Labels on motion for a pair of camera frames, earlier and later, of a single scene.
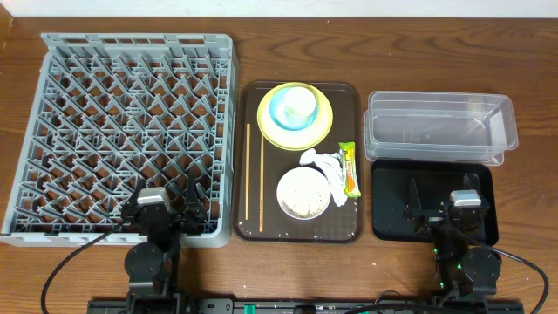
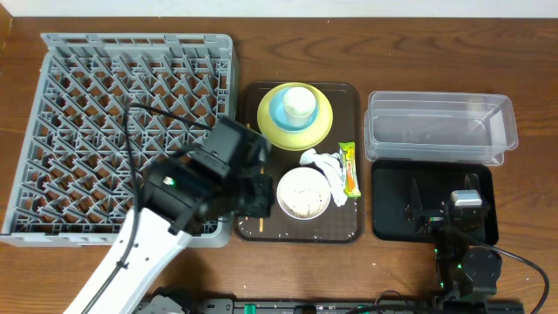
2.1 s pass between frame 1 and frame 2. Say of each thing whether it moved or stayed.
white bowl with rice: stayed
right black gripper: stayed
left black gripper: moved
